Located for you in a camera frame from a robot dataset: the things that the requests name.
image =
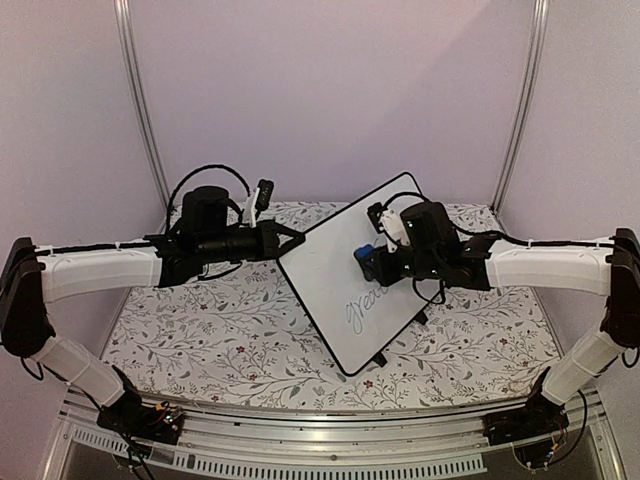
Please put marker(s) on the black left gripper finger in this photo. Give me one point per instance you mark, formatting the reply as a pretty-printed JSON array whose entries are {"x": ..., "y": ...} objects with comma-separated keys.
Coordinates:
[
  {"x": 289, "y": 245},
  {"x": 287, "y": 234}
]

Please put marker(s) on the front aluminium rail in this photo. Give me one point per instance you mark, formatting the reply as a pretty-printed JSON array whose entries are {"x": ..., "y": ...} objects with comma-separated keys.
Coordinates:
[{"x": 234, "y": 442}]

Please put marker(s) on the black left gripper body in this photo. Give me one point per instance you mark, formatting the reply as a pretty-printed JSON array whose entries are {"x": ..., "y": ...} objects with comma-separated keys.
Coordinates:
[{"x": 266, "y": 248}]

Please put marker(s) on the right aluminium frame post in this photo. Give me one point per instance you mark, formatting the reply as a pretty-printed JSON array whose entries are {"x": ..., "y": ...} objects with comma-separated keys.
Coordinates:
[{"x": 525, "y": 99}]

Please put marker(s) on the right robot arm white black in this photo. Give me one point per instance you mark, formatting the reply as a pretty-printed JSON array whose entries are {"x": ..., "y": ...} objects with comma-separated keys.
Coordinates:
[{"x": 423, "y": 243}]

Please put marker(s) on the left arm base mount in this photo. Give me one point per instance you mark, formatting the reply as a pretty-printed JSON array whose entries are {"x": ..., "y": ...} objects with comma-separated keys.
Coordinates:
[{"x": 160, "y": 423}]

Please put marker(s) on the black wire whiteboard stand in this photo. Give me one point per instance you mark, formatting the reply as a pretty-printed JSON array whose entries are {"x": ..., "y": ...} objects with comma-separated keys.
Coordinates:
[{"x": 420, "y": 318}]

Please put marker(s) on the white whiteboard black frame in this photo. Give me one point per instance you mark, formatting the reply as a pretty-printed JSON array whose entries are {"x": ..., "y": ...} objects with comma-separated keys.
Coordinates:
[{"x": 355, "y": 318}]

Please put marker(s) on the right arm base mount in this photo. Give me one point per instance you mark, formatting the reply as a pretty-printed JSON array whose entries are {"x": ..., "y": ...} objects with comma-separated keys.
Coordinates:
[{"x": 532, "y": 423}]

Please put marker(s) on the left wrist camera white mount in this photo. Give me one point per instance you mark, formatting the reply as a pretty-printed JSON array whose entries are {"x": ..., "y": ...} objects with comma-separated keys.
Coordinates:
[{"x": 257, "y": 202}]

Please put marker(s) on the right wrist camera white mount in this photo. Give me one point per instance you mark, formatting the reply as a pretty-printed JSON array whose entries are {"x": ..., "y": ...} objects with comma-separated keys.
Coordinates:
[{"x": 387, "y": 222}]

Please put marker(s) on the blue whiteboard eraser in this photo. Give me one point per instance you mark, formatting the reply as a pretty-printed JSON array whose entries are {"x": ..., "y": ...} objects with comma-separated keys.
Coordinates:
[{"x": 364, "y": 255}]

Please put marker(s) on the floral patterned table mat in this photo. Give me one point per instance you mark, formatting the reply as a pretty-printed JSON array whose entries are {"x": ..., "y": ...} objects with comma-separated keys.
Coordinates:
[{"x": 243, "y": 339}]

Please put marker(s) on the left aluminium frame post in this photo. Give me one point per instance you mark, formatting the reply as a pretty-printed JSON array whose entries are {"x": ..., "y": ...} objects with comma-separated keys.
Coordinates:
[{"x": 124, "y": 23}]

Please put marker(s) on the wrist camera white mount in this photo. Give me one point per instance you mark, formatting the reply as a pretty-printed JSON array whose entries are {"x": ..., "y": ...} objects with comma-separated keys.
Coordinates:
[
  {"x": 387, "y": 222},
  {"x": 257, "y": 202}
]

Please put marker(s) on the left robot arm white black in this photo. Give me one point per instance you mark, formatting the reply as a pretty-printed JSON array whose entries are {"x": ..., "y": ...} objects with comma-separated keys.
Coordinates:
[{"x": 210, "y": 229}]

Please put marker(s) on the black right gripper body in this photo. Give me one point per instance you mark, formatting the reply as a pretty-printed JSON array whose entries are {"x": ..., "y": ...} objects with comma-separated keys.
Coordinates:
[{"x": 391, "y": 275}]

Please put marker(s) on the aluminium frame post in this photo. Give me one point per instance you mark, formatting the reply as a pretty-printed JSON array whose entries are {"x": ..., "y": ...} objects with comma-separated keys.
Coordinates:
[
  {"x": 124, "y": 23},
  {"x": 525, "y": 99}
]

